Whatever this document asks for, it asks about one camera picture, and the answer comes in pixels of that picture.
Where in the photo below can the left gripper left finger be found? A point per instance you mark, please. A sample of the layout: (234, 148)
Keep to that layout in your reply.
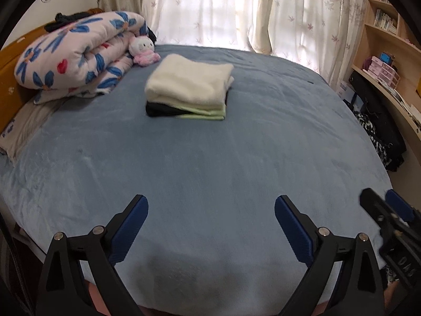
(62, 290)

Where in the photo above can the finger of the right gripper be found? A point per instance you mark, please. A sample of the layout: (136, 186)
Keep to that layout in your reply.
(400, 206)
(378, 208)

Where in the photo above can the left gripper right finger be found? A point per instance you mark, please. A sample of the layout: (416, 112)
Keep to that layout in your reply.
(358, 289)

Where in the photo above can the cream fuzzy knit cardigan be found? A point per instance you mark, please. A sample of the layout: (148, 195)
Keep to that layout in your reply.
(182, 82)

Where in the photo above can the yellow item on shelf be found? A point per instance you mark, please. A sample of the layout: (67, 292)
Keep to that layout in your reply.
(418, 89)

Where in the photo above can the white box under shelf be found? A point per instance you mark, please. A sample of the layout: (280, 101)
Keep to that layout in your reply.
(345, 91)

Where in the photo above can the pink mini drawer organizer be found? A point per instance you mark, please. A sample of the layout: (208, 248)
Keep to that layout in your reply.
(384, 73)

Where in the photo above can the wooden curved shelf unit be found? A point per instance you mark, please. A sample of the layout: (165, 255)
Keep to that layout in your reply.
(403, 50)

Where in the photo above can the beige pillow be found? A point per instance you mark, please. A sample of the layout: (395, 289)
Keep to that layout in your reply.
(24, 125)

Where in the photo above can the row of books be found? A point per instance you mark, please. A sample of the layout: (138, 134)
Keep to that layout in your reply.
(386, 21)

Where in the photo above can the blue fleece bed blanket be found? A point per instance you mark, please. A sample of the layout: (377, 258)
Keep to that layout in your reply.
(211, 244)

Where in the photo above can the orange headboard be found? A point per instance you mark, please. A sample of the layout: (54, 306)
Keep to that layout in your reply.
(13, 72)

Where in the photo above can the green and black folded garment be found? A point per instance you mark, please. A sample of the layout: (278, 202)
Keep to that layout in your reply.
(155, 110)

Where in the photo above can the white floral sheer curtain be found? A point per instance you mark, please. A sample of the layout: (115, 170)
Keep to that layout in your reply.
(318, 34)

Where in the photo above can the floral folded quilt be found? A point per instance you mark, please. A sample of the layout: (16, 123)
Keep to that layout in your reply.
(128, 24)

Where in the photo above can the white pink plush cat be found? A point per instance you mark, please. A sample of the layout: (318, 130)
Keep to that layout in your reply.
(142, 49)

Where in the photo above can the black garment behind quilt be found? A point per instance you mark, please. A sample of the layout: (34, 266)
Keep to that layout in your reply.
(62, 20)

